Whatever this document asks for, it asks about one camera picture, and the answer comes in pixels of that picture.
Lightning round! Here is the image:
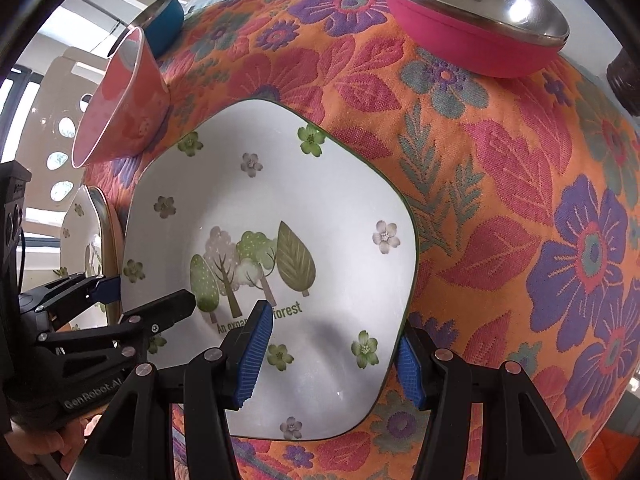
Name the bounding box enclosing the white forest print plate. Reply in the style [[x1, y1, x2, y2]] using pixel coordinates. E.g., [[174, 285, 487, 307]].
[[59, 185, 108, 328], [120, 97, 418, 442]]

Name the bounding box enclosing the person's left hand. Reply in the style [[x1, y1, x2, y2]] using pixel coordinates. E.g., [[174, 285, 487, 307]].
[[0, 409, 108, 480]]

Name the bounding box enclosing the dark brown mug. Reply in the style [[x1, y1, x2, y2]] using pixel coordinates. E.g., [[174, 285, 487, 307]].
[[606, 50, 640, 111]]

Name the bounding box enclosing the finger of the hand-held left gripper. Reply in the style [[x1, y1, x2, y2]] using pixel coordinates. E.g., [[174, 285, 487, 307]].
[[20, 272, 123, 332], [37, 289, 197, 361]]

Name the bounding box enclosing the pink floral bowl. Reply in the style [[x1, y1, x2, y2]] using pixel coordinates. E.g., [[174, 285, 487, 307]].
[[71, 26, 173, 169]]

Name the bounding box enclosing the orange cushion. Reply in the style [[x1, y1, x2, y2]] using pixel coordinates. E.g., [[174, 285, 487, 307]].
[[582, 427, 633, 480]]

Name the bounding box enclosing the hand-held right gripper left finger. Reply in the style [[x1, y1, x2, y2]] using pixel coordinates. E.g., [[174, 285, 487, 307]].
[[85, 300, 274, 480]]

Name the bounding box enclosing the orange floral table cloth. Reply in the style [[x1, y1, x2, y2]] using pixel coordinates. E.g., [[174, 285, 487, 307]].
[[80, 0, 640, 480]]

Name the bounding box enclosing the small blue steel bowl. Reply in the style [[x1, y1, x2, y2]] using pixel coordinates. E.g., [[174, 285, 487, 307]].
[[127, 0, 186, 58]]

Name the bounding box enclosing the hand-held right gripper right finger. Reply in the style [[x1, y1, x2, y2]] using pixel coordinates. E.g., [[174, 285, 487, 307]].
[[397, 317, 591, 480]]

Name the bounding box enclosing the pink steel bowl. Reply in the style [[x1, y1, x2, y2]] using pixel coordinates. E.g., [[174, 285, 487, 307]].
[[376, 0, 571, 79]]

